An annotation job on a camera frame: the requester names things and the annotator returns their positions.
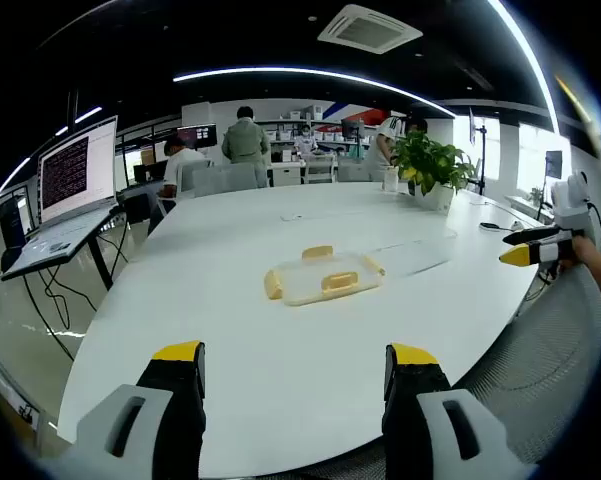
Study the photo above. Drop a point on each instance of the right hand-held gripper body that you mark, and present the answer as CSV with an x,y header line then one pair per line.
x,y
572,205

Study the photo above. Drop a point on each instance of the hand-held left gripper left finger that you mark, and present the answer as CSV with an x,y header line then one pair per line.
x,y
130,430

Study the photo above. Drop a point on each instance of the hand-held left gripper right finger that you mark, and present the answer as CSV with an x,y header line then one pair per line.
x,y
445,430

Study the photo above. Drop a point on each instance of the clear box with yellow buckle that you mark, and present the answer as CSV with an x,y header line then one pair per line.
x,y
300,280

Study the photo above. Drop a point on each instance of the person's right hand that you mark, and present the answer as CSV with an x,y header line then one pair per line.
x,y
585,252

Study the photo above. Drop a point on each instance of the dark computer monitor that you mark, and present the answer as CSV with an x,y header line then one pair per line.
x,y
554,164
352,129
197,136

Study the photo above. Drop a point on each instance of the black tripod stand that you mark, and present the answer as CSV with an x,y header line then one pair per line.
x,y
482,160

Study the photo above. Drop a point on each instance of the white plant pot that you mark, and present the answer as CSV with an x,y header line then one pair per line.
x,y
436,197

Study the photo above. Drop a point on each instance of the grey mesh office chair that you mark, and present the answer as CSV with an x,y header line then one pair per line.
x,y
545,360

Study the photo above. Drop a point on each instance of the clear plastic container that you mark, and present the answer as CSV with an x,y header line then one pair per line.
x,y
420,255

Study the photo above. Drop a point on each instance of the green leafy plant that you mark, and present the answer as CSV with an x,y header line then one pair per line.
x,y
425,155

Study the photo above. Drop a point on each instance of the clear jar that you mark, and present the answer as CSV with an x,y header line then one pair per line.
x,y
391,180

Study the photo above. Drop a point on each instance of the ceiling light strip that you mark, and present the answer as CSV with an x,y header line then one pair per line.
x,y
280,70
530,55

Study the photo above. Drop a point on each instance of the laptop on stand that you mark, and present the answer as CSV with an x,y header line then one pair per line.
x,y
99,257

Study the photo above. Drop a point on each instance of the white cart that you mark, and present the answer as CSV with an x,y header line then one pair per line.
x,y
322,170

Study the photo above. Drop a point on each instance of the white storage shelves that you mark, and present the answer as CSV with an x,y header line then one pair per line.
x,y
330,131

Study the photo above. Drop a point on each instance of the black box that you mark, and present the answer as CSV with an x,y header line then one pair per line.
x,y
12,222

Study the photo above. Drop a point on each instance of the white cabinet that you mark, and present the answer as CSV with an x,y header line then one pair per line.
x,y
287,175

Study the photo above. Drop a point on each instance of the ceiling air vent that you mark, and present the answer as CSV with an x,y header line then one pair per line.
x,y
370,27

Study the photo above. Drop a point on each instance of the open silver laptop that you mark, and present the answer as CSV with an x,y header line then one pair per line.
x,y
75,170

